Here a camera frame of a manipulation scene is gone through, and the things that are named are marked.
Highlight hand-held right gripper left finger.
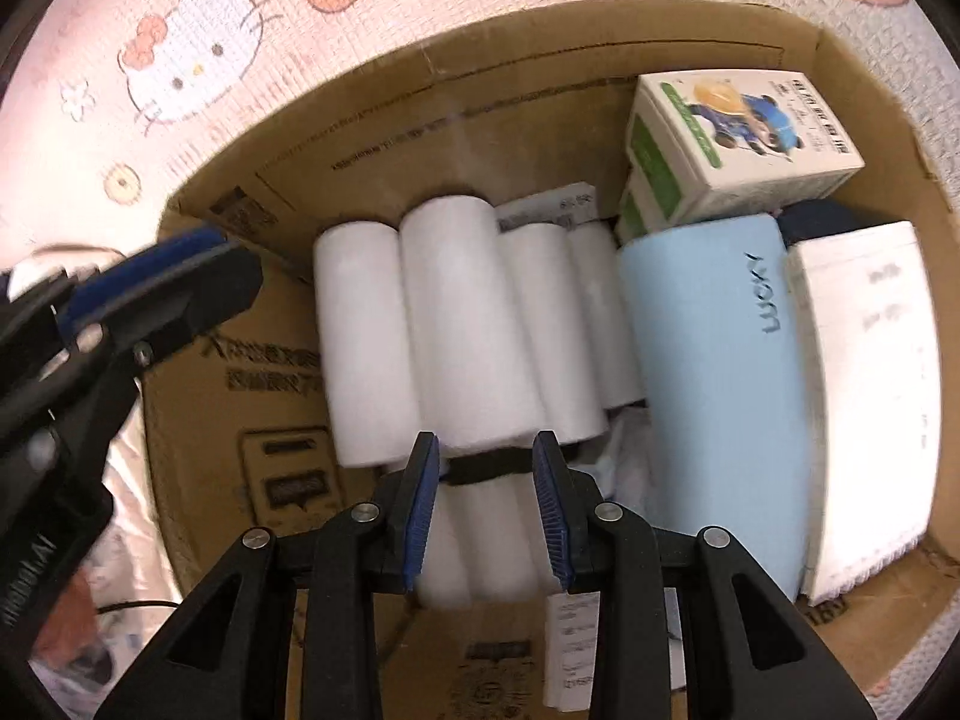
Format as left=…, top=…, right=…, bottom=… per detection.
left=94, top=430, right=442, bottom=720

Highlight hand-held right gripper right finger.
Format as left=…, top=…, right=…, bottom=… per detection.
left=530, top=430, right=876, bottom=720

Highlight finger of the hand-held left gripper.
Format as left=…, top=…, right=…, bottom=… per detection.
left=52, top=240, right=265, bottom=392
left=0, top=229, right=230, bottom=332

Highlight white cardboard tube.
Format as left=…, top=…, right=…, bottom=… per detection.
left=399, top=193, right=550, bottom=460
left=312, top=220, right=422, bottom=468
left=564, top=223, right=647, bottom=412
left=499, top=223, right=608, bottom=442

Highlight brown cardboard box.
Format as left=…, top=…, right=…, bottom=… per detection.
left=142, top=0, right=960, bottom=720

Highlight white paper roll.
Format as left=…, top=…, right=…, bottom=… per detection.
left=465, top=476, right=560, bottom=605
left=416, top=481, right=481, bottom=611

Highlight white paper tag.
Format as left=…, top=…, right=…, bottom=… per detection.
left=541, top=591, right=602, bottom=714

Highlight light blue case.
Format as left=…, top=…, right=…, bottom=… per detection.
left=616, top=211, right=818, bottom=605

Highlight white paper label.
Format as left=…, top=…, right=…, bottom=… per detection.
left=491, top=180, right=601, bottom=233

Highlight green and white carton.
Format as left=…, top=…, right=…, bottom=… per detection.
left=625, top=69, right=865, bottom=227
left=615, top=165, right=680, bottom=245

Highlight white textured pack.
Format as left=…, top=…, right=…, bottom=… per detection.
left=782, top=220, right=944, bottom=605

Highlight black cable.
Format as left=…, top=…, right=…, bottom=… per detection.
left=94, top=598, right=185, bottom=617

